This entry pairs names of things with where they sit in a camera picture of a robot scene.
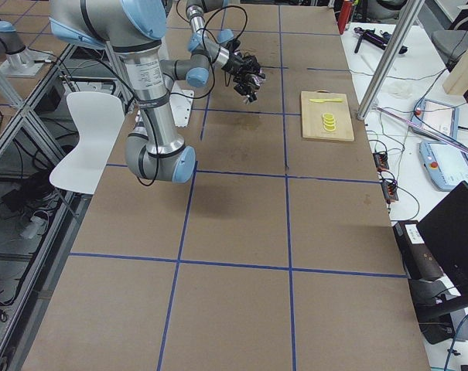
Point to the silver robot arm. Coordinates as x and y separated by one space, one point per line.
222 51
134 30

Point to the yellow plastic knife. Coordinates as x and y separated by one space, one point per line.
326 100

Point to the bamboo cutting board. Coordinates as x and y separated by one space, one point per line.
312 122

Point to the red thermos bottle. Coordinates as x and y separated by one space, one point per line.
344 15

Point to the white plastic chair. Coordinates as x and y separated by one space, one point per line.
98 118

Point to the white crumpled cloth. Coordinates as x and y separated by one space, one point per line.
399 90

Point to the teach pendant with red button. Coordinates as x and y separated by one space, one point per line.
431 116

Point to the grey office chair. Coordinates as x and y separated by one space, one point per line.
452 43

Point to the black monitor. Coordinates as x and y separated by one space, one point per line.
445 232

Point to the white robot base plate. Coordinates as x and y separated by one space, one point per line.
181 101

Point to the aluminium frame post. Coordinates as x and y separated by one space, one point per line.
399 34

